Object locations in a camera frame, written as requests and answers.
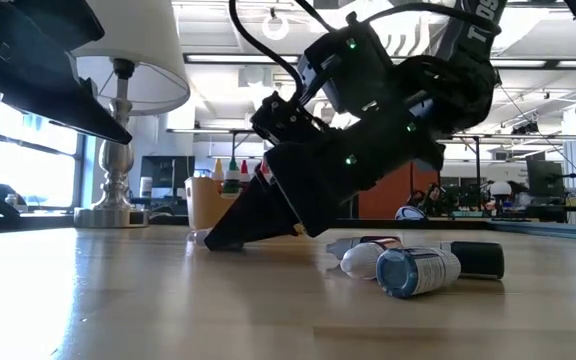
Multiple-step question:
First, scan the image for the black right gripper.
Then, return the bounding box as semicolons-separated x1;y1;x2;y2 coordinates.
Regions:
203;102;444;252

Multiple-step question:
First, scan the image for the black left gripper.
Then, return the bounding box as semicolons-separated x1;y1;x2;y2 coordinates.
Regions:
0;0;133;145

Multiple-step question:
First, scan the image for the large green coloring bottle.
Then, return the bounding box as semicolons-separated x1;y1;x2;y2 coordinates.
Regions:
221;157;242;199

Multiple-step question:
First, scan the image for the large dark red coloring bottle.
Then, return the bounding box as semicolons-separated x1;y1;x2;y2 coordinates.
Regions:
239;159;252;194

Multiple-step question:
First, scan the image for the yellow plastic bin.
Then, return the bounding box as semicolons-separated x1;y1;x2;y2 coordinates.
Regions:
184;176;249;232

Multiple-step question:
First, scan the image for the small black food coloring bottle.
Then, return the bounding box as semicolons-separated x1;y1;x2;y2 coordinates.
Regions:
417;240;507;280
186;228;214;247

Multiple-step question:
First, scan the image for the small red food coloring bottle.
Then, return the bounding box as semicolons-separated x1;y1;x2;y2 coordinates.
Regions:
337;238;405;280

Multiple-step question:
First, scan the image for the small blue food coloring bottle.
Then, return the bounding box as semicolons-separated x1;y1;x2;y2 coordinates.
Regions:
375;247;463;300

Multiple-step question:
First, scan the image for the black computer monitor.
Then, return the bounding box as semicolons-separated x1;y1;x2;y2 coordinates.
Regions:
140;155;197;200

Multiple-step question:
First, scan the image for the white shade silver table lamp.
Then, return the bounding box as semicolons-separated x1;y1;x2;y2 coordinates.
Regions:
70;0;192;230

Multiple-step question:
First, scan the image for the orange partition panel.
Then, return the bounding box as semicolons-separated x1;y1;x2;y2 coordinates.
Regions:
357;167;440;220

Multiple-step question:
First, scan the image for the white blue ball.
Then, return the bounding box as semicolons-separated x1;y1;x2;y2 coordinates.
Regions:
394;204;428;222

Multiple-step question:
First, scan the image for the white round dome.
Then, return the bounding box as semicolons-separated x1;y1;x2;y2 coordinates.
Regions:
489;180;513;199

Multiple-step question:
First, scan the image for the black monitor on stand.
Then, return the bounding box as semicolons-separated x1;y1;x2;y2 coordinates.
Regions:
526;158;566;207

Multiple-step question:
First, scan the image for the black beam with light strips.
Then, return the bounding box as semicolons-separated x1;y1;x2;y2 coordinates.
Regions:
182;52;576;70

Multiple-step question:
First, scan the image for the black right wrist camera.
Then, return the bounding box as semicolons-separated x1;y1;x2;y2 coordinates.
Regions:
297;12;397;119

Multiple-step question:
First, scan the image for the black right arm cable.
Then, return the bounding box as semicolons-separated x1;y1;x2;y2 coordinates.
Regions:
227;0;305;94

